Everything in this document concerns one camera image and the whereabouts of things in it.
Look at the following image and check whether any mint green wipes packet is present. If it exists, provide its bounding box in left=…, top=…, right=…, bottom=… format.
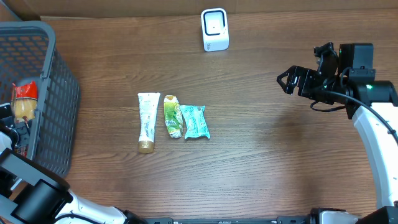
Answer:
left=180, top=105, right=211, bottom=139

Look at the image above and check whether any green yellow snack packet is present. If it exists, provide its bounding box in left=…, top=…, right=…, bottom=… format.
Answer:
left=164, top=95, right=183, bottom=139

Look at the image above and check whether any white Pantene conditioner tube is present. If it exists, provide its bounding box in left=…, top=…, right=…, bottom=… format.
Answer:
left=137, top=93, right=160, bottom=154

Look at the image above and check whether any red spaghetti packet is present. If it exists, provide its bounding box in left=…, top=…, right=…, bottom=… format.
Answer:
left=11, top=80, right=39, bottom=156

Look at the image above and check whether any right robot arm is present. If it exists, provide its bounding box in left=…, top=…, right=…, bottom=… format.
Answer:
left=276, top=42, right=397, bottom=223

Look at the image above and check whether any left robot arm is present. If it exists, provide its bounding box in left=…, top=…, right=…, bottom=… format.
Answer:
left=1, top=103, right=147, bottom=223

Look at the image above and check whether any white barcode scanner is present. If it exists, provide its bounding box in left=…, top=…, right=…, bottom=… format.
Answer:
left=201, top=8, right=229, bottom=52

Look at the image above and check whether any grey plastic shopping basket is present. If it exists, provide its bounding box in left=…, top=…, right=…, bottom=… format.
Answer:
left=1, top=21, right=81, bottom=177

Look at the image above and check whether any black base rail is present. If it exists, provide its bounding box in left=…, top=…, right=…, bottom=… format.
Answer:
left=136, top=207, right=366, bottom=224

